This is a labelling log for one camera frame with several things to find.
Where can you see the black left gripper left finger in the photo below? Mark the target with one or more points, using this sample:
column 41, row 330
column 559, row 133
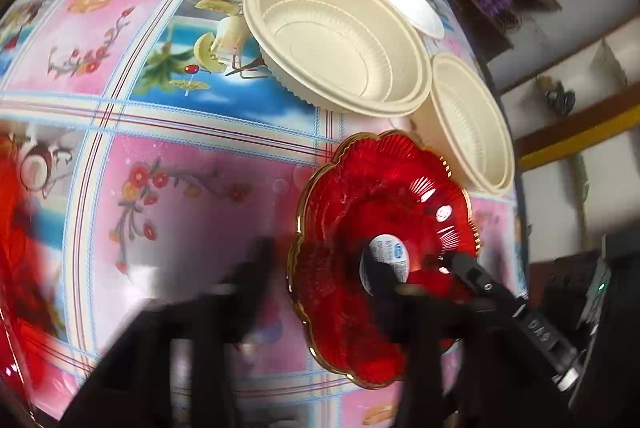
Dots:
column 222, row 319

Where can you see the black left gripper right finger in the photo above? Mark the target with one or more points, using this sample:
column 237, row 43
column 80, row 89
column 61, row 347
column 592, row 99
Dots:
column 407, row 317

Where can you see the red plate with sticker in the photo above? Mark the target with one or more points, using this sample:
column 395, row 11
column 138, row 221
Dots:
column 389, row 192

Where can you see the red wedding glass plate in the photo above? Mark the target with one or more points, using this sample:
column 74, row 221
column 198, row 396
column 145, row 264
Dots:
column 23, row 301

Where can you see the small cream ribbed bowl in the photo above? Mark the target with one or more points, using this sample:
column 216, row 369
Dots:
column 460, row 120

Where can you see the large cream ribbed bowl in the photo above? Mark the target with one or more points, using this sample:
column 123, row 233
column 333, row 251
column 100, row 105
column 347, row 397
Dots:
column 350, row 56

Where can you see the black electronic box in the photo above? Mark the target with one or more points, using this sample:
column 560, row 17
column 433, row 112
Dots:
column 592, row 298

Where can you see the colourful printed tablecloth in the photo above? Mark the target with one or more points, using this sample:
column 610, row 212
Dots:
column 153, row 147

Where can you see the wooden wall shelf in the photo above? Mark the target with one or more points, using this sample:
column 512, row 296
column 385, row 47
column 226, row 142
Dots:
column 542, row 39

